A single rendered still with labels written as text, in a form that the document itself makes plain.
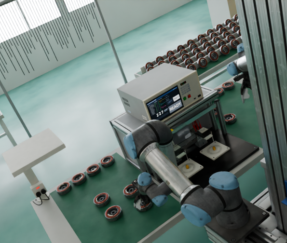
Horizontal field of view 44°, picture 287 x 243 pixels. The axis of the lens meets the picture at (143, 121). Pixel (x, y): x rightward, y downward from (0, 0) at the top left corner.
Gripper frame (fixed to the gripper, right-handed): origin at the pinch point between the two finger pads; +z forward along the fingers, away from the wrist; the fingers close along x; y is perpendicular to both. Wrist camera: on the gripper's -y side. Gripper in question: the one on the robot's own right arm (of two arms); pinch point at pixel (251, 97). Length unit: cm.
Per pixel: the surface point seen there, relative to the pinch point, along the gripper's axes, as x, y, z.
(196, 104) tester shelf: -17.7, -32.9, 4.1
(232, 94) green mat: 46, -71, 40
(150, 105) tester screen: -49, -36, -12
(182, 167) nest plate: -46, -28, 37
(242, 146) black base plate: -6.2, -9.9, 38.1
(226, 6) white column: 260, -295, 47
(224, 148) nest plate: -15.7, -18.0, 36.8
